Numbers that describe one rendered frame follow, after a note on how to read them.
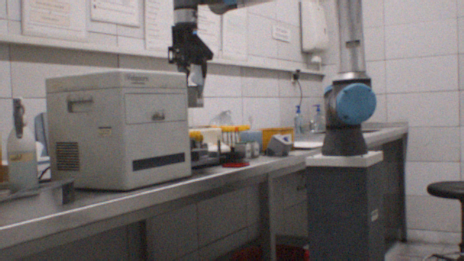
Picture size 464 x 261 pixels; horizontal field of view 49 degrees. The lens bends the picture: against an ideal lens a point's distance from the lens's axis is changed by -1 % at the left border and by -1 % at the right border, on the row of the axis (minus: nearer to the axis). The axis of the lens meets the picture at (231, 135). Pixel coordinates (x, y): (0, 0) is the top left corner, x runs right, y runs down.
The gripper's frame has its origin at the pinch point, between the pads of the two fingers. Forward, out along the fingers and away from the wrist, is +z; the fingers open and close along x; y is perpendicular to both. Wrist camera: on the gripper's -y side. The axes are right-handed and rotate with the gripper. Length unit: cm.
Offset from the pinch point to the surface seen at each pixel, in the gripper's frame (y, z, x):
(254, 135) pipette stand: -50, 16, -8
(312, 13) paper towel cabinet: -227, -62, -54
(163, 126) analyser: 21.0, 9.4, 5.0
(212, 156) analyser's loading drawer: -7.3, 20.2, 1.0
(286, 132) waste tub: -67, 16, -2
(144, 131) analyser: 28.8, 10.3, 5.1
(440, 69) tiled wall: -270, -17, 26
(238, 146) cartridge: -33.9, 19.3, -5.6
